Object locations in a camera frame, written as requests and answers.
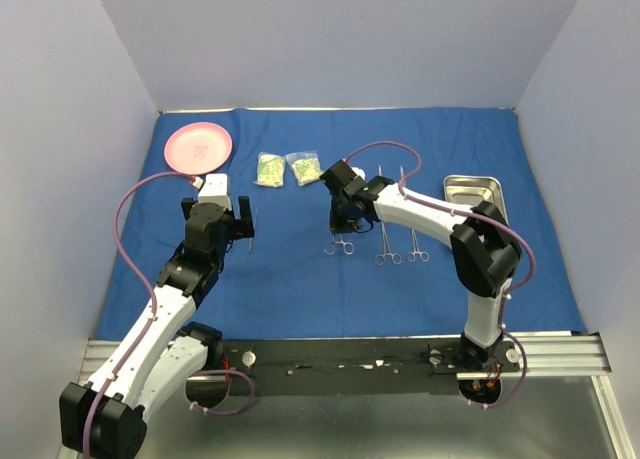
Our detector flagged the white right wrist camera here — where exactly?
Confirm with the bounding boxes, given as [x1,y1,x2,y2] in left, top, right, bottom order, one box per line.
[352,167,366,180]

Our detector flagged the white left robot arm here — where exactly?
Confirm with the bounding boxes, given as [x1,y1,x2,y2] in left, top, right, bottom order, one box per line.
[59,196,255,458]

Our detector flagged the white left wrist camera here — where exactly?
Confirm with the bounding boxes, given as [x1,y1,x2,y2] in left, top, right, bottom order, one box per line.
[192,173,232,210]

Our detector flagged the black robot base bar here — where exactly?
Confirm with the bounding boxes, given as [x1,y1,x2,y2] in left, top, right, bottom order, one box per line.
[164,336,521,410]

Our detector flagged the green gauze packet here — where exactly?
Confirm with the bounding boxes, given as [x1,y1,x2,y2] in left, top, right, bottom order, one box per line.
[285,151,323,186]
[254,152,286,188]

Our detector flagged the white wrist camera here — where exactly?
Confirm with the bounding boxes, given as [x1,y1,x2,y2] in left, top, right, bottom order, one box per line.
[352,167,366,180]
[192,173,232,210]

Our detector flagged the steel hemostat clamp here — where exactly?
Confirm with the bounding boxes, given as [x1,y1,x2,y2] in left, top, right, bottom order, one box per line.
[375,221,402,266]
[324,233,355,255]

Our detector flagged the steel tweezers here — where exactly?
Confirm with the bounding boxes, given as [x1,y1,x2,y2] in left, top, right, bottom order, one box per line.
[248,208,258,253]

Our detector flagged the pink plastic plate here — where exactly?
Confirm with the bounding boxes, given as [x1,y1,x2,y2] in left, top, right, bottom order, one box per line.
[164,122,233,176]

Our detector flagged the steel forceps ring handles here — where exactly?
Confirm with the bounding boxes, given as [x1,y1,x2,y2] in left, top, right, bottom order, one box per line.
[406,229,430,263]

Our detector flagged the steel instrument tray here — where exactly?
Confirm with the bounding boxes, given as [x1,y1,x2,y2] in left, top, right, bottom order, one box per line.
[443,175,509,222]

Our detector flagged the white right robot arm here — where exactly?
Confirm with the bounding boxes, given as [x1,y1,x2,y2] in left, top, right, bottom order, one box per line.
[320,160,522,371]

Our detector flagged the blue surgical drape cloth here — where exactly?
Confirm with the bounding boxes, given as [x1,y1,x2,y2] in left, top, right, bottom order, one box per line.
[97,108,585,340]

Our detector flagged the aluminium table edge rail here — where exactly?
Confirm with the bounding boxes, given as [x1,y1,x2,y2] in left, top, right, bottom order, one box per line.
[159,106,516,114]

